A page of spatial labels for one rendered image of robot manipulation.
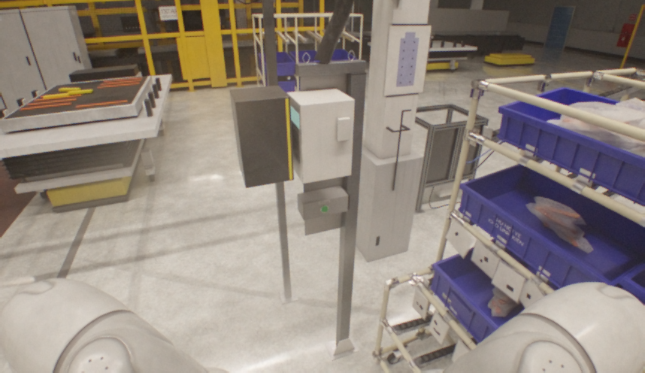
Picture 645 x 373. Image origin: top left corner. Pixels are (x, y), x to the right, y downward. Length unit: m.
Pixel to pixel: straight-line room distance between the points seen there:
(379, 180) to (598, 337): 1.92
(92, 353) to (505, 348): 0.45
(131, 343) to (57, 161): 3.44
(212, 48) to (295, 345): 7.12
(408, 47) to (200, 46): 6.65
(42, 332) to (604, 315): 0.72
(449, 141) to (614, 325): 2.80
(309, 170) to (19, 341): 0.85
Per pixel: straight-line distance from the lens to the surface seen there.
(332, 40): 1.16
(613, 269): 1.53
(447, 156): 3.32
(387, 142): 2.30
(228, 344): 2.34
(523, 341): 0.45
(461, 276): 1.73
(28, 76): 8.22
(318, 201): 1.30
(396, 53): 2.14
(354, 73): 1.22
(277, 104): 1.01
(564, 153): 1.20
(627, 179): 1.13
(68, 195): 4.12
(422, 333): 2.17
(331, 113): 1.07
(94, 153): 3.70
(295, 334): 2.32
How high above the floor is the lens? 1.90
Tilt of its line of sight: 28 degrees down
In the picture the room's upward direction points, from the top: straight up
